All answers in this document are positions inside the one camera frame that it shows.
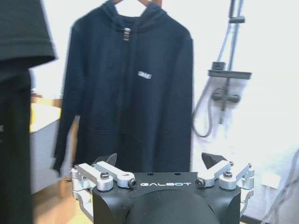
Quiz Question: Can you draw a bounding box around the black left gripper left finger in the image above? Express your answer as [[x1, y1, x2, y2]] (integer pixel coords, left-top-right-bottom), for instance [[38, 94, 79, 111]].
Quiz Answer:
[[71, 153, 139, 217]]

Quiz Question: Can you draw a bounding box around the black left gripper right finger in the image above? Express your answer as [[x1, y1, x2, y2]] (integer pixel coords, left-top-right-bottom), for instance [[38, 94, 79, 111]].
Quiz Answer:
[[195, 152, 256, 212]]

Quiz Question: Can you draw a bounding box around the black t-shirt garment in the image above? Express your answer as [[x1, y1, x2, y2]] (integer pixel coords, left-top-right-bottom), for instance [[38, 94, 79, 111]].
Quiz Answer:
[[0, 0, 59, 224]]

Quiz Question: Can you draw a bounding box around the wooden clothes hanger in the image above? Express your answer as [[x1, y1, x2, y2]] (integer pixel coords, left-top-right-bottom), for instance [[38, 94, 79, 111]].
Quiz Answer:
[[111, 0, 162, 8]]

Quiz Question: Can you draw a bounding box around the dark navy zip hoodie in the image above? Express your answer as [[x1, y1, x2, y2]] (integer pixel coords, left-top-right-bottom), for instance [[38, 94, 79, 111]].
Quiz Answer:
[[51, 0, 195, 179]]

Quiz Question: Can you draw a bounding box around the dark grey shower mixer valve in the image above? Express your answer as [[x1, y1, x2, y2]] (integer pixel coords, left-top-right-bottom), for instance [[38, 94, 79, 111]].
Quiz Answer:
[[211, 87, 241, 101]]

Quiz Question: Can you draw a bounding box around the dark grey shower shelf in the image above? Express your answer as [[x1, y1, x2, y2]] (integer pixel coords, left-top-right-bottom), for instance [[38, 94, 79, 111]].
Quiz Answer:
[[207, 61, 253, 79]]

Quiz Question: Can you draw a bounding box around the white wall socket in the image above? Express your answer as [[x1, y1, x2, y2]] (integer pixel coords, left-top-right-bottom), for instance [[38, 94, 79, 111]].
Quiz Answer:
[[261, 174, 281, 189]]

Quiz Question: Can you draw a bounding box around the grey looped cable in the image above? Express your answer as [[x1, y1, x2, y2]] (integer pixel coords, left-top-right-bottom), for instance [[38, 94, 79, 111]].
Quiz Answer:
[[267, 144, 299, 224]]

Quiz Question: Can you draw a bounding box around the grey shower riser rail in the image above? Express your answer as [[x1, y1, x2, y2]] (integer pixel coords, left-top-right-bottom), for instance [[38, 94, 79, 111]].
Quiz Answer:
[[219, 0, 246, 125]]

